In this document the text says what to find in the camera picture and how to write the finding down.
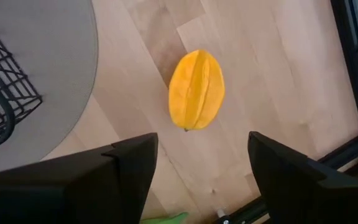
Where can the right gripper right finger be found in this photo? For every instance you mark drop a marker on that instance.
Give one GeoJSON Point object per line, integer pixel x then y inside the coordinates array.
{"type": "Point", "coordinates": [306, 193]}

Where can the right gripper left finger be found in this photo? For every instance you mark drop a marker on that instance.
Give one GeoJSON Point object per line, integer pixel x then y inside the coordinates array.
{"type": "Point", "coordinates": [73, 186]}

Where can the yellow starfruit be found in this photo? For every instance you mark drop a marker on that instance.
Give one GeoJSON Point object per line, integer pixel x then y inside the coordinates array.
{"type": "Point", "coordinates": [196, 90]}

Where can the green corn in husk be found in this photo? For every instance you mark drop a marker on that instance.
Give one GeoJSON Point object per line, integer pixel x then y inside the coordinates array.
{"type": "Point", "coordinates": [166, 220]}

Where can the round grey mat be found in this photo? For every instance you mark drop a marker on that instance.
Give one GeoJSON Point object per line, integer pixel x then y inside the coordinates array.
{"type": "Point", "coordinates": [57, 62]}

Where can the black aluminium table frame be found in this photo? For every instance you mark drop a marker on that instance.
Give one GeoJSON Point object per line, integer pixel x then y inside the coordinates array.
{"type": "Point", "coordinates": [345, 31]}

